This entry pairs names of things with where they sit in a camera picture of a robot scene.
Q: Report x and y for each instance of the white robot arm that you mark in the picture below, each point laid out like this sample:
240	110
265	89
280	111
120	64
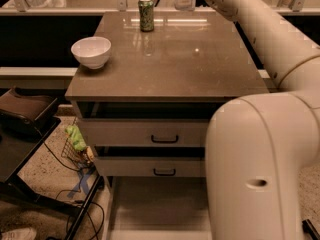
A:
257	144

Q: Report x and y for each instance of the green soda can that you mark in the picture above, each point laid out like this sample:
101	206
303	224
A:
146	15

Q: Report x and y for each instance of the grey drawer cabinet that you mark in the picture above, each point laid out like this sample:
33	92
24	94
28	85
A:
190	65

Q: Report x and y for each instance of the green plush toy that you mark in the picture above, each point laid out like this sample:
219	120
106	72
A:
75	138

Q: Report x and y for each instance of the white ceramic bowl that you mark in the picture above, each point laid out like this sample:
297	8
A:
92	52

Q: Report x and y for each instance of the open bottom drawer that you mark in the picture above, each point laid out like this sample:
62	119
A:
157	208

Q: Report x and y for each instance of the black cart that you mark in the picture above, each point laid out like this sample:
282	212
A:
26	122

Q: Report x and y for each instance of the white shoe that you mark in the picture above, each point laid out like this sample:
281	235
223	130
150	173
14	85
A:
19	234

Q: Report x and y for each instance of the black object on floor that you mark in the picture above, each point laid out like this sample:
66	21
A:
310	229

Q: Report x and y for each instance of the upper drawer with black handle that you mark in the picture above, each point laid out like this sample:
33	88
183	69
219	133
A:
143	133

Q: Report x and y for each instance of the drawer with black handle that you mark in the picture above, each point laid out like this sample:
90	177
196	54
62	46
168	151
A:
150	166
143	133

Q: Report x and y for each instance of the middle drawer with black handle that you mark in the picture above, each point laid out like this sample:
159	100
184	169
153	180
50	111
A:
150	166

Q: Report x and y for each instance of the wire basket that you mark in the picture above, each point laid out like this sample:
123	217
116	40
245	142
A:
81	159

